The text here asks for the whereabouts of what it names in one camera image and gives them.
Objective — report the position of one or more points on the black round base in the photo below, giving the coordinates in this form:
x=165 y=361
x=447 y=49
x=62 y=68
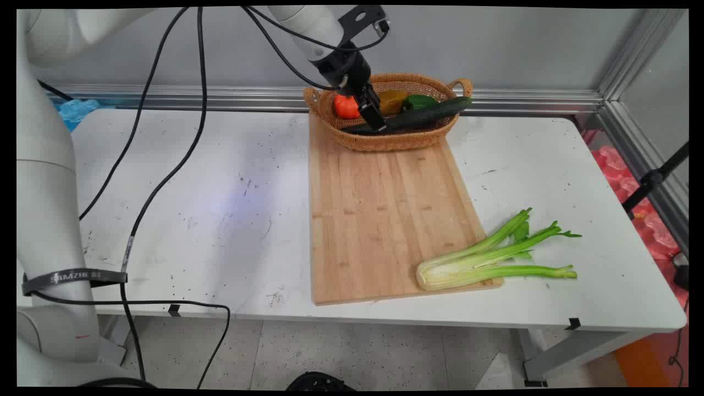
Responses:
x=319 y=381

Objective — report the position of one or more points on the black table edge clip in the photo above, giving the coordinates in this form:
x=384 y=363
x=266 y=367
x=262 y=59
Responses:
x=174 y=310
x=573 y=324

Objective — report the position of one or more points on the yellow bell pepper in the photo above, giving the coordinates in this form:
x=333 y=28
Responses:
x=393 y=102

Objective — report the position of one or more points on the green bell pepper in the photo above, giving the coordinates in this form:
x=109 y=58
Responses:
x=419 y=102

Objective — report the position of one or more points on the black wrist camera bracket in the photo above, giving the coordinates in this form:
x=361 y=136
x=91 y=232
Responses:
x=360 y=19

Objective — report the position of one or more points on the dark green cucumber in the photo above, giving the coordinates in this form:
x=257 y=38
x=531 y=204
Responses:
x=423 y=114

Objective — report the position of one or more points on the black tripod pole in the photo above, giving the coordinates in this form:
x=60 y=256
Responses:
x=652 y=179

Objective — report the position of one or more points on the aluminium frame corner post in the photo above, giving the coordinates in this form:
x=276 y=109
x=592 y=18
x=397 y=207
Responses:
x=638 y=55

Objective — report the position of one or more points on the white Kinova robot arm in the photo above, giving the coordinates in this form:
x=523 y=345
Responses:
x=47 y=192

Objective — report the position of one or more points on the grey table leg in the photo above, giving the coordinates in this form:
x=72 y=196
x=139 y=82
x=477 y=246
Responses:
x=583 y=352

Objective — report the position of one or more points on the green celery bunch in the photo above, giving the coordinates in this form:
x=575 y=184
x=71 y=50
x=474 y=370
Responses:
x=473 y=264

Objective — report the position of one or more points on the aluminium frame rail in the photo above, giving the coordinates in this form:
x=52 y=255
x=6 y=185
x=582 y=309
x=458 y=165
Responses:
x=247 y=99

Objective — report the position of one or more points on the red tomato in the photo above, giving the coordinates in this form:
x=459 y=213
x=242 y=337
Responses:
x=346 y=106

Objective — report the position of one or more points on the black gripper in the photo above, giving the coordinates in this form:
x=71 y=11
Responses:
x=344 y=69

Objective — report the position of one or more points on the blue cloth object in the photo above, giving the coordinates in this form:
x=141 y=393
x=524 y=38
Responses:
x=77 y=111

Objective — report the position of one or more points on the wooden cutting board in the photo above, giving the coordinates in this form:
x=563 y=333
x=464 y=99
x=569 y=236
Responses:
x=379 y=220

